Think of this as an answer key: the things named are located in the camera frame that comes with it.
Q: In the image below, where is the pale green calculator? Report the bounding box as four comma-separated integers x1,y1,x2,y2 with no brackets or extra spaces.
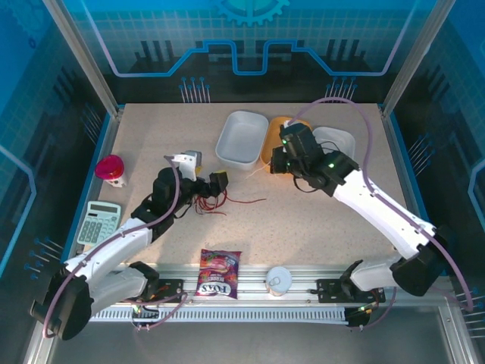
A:
77,200,122,246

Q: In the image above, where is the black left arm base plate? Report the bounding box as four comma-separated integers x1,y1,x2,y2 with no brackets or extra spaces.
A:
115,278,186,304

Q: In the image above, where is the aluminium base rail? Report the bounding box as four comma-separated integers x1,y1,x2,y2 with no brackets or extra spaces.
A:
48,263,452,309

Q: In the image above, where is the tin can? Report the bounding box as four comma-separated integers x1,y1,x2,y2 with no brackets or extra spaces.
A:
264,265,293,299

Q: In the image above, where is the orange plastic tray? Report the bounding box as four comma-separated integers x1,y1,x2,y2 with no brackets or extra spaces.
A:
260,115,295,174

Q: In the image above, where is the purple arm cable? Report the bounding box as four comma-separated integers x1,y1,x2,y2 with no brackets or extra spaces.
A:
42,154,189,338
283,97,474,331

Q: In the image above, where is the purple candy bag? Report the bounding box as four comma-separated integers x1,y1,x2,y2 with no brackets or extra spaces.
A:
194,248,243,300

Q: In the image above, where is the pink lidded cup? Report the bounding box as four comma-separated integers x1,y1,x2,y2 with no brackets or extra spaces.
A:
94,154,128,190

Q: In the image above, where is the red cable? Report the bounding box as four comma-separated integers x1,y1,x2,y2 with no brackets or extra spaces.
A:
204,196,268,213
191,189,228,218

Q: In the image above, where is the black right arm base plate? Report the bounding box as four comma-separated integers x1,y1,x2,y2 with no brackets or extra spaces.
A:
316,278,386,304

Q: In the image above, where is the white plastic tray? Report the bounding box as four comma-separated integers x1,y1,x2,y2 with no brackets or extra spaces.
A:
311,127,356,162
214,109,269,171

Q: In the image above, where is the white slotted cable duct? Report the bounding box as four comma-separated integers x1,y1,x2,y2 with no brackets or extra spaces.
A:
89,306,348,324

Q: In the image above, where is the aluminium frame post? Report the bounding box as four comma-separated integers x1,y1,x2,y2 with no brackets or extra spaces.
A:
41,0,124,117
380,0,455,118

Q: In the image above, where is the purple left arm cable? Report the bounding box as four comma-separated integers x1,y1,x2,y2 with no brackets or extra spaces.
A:
42,154,189,338

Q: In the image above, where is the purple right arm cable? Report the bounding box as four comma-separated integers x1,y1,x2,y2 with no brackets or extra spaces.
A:
283,97,474,331

